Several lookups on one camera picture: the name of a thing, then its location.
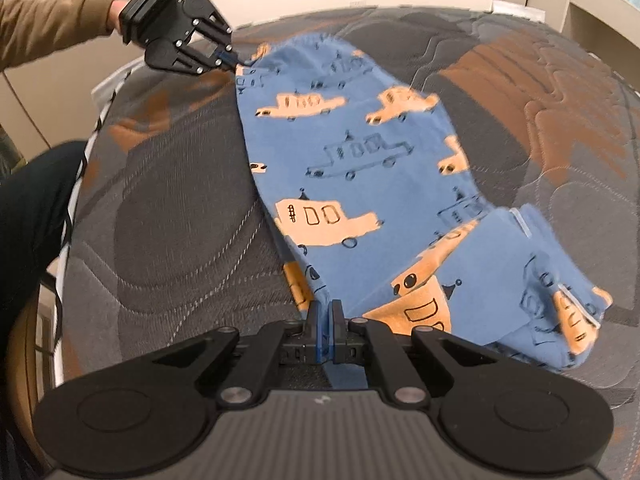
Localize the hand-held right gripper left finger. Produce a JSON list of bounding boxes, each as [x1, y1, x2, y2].
[[145, 300, 332, 408]]

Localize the brown wooden frame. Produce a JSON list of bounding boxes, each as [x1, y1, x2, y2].
[[7, 300, 63, 441]]

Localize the grey quilted mattress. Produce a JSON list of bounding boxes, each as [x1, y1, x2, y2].
[[50, 7, 640, 480]]

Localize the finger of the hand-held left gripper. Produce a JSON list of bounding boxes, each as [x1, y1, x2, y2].
[[171, 39, 236, 76], [191, 9, 241, 65]]

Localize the blue boat print pants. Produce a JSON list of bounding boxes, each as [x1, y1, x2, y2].
[[234, 31, 615, 391]]

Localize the person's dark trouser leg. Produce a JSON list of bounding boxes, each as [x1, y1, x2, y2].
[[0, 141, 89, 376]]

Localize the person's left forearm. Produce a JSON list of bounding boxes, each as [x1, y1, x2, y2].
[[0, 0, 124, 72]]

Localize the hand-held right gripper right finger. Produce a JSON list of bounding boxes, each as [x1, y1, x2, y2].
[[327, 299, 502, 407]]

